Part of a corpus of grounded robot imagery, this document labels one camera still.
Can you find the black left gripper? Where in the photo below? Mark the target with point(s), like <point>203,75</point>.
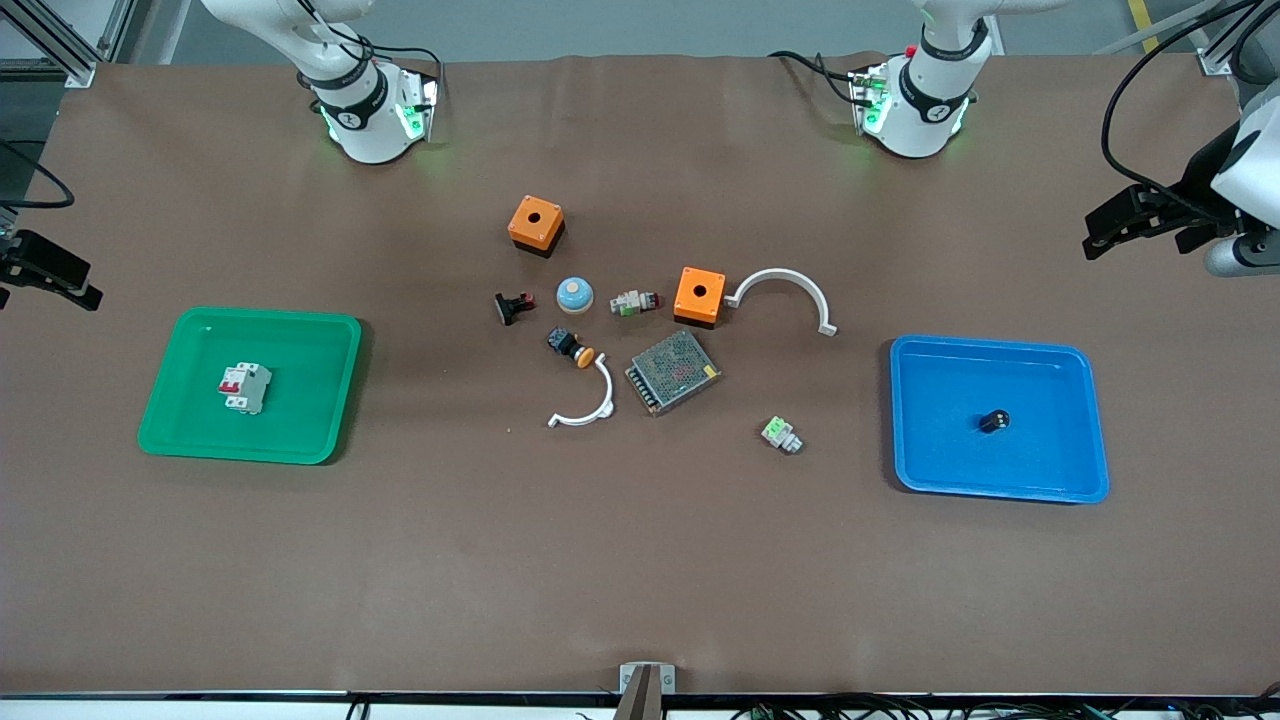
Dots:
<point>1193,189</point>

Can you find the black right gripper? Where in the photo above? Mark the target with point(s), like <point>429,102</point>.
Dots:
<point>40,259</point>

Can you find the white circuit breaker red switch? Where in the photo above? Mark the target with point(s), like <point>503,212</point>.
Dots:
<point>246,388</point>

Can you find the black cylindrical capacitor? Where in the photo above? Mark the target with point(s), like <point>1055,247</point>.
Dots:
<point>994,421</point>

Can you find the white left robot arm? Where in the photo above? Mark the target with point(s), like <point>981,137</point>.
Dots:
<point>925,110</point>

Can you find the green plastic tray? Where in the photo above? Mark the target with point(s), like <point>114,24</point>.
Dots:
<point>300,400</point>

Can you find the blue plastic tray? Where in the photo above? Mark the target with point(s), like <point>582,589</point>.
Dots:
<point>950,450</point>

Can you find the large white curved clamp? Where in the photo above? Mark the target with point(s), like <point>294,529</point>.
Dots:
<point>780,273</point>

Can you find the orange button box black base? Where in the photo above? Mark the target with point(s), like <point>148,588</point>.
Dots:
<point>535,225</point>
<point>699,295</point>

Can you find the metal mesh power supply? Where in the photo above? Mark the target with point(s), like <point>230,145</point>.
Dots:
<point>672,372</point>

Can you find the blue dome indicator light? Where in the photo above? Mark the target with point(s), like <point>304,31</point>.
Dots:
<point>575,295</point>

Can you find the small white curved clamp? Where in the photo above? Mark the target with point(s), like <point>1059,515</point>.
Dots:
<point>606,395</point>

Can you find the aluminium frame profile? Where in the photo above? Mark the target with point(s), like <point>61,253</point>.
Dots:
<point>1215,55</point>
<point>60,45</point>

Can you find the green push button switch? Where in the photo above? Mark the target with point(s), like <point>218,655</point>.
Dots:
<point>781,435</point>

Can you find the small black rocker switch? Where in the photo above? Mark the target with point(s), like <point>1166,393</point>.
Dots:
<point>514,308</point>

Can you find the orange head black button switch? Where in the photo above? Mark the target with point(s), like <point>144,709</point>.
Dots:
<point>568,345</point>

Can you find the metal table edge bracket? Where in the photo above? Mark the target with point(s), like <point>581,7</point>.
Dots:
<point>646,680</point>

